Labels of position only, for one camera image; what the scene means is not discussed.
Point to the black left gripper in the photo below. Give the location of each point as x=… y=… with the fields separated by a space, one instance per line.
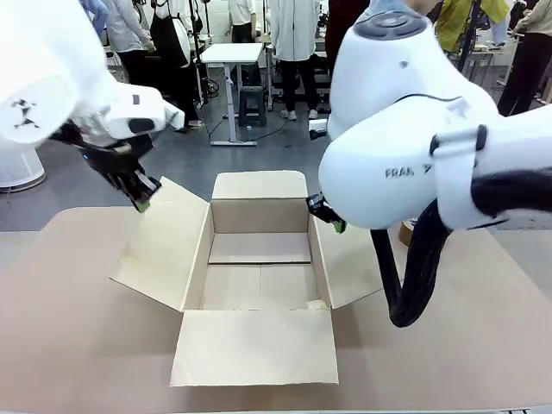
x=114 y=166

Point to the brown cardboard box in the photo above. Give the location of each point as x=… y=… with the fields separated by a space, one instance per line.
x=259 y=345

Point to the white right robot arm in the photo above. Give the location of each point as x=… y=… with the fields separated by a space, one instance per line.
x=388 y=108

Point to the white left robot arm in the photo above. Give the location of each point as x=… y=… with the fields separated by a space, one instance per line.
x=52 y=64

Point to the brown packing tape roll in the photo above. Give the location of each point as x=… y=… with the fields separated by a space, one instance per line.
x=406 y=233

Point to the white perforated air purifier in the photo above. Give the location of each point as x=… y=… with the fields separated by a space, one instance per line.
x=19 y=166

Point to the black plastic stool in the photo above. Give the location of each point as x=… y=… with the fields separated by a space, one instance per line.
x=251 y=105

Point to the person with black apron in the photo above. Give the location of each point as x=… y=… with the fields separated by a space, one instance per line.
x=168 y=39

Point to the white standing desk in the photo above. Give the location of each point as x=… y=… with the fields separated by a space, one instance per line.
x=230 y=56

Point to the person in long white coat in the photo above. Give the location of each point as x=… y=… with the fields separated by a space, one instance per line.
x=295 y=43

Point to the person in blue shirt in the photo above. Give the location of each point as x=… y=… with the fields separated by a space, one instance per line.
x=95 y=19

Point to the person in dark red clothes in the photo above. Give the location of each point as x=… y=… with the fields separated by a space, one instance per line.
x=340 y=30

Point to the person in yellow jacket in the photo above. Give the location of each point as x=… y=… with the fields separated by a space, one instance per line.
x=470 y=21

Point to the person in dark trousers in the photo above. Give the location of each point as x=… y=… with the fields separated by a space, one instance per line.
x=528 y=52

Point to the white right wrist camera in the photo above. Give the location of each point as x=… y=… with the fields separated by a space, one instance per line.
x=318 y=128

